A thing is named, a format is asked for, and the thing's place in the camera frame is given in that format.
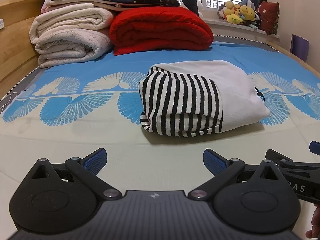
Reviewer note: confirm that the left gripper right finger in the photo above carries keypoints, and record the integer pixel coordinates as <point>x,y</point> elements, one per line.
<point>255,199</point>

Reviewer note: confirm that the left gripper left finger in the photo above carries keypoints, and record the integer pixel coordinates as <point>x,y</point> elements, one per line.
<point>56,198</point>

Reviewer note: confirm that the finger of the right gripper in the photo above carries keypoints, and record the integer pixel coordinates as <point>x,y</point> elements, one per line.
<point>314,147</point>

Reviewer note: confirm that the black white striped garment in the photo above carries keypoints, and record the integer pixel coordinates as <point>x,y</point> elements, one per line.
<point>192,98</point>

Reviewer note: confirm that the person's hand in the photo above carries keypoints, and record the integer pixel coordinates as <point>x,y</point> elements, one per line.
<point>315,222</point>

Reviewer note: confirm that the blue white patterned bedsheet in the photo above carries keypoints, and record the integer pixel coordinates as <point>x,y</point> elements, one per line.
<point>72,110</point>

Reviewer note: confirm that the purple rolled mat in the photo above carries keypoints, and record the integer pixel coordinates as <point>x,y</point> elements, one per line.
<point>299,47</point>

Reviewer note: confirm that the red cushion on sill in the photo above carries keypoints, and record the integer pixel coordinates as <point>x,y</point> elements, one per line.
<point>269,16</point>

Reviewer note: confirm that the yellow plush toys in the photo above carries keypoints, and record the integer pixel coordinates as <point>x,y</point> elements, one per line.
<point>239,15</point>

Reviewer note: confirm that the cream folded quilt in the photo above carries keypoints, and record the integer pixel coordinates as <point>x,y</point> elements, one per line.
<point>72,34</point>

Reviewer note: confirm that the red folded blanket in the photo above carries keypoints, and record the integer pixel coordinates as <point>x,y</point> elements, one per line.
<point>146,29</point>

